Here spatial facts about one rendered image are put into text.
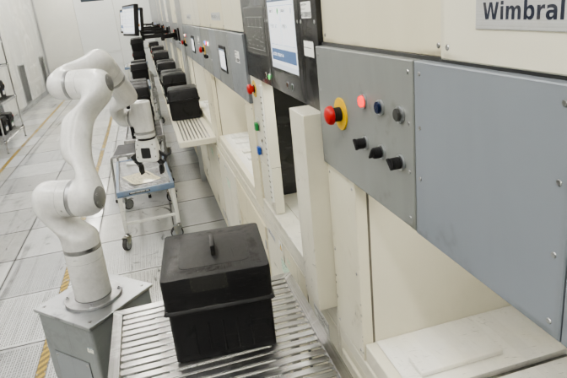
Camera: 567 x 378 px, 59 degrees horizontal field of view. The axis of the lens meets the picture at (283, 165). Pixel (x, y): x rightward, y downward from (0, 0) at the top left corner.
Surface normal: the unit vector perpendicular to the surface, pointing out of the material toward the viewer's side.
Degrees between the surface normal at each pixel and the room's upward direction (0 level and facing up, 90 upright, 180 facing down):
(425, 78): 90
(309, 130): 90
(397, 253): 90
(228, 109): 90
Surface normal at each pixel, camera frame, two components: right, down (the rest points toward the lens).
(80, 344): -0.49, 0.31
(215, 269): -0.10, -0.95
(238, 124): 0.26, 0.27
